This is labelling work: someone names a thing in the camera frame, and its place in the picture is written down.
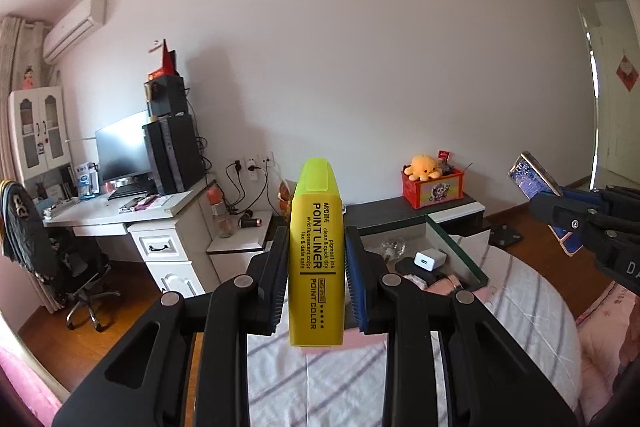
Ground black low tv cabinet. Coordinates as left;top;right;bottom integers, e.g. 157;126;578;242
344;194;486;236

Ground white power adapter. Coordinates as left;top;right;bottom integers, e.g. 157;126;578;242
414;248;447;272

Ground pink storage box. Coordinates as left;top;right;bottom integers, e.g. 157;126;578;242
288;206;487;348

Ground pink bed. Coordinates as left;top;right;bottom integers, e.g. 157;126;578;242
577;283;639;424

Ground wall power outlets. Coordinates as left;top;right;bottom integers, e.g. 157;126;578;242
230;152;276;182

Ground white bedside cabinet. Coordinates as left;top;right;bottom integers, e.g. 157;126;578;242
207;211;272;282

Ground white computer desk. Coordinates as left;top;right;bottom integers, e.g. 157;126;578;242
44;180;220;297

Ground blue product box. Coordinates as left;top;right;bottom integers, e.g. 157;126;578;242
75;161;101;200

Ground orange cap bottle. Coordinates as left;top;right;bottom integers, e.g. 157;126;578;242
206;184;234;239

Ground black keyboard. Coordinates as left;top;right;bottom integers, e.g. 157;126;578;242
108;180;157;200

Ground round table striped cloth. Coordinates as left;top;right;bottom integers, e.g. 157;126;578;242
188;235;584;427

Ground white air conditioner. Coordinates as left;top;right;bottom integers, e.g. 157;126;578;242
42;0;107;65

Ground black speaker box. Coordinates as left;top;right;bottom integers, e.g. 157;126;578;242
144;75;189;118

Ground cartoon doll figure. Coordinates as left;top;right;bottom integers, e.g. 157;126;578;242
22;66;39;90

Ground yellow highlighter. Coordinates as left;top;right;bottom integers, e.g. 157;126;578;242
288;158;345;348

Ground black bathroom scale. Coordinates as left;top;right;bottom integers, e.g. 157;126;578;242
488;223;524;251

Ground black office chair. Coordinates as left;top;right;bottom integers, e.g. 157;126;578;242
1;179;120;333

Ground red cartoon storage box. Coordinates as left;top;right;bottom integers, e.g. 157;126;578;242
401;168;464;209

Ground red door decoration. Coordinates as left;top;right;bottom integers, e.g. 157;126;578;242
616;54;639;92

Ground yellow octopus plush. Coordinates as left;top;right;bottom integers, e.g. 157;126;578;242
404;155;442;182

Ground orange snack bag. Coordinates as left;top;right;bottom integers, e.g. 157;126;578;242
278;180;293;219

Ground white glass door cabinet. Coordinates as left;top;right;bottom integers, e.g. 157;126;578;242
8;87;72;183

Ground black computer tower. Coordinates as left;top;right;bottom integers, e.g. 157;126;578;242
142;115;205;195

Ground rose gold cylinder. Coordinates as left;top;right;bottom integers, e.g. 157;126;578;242
428;274;466;296

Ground red paper bag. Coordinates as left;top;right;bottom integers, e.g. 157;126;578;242
146;39;177;81

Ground black computer monitor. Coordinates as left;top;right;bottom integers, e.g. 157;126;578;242
96;112;151;182

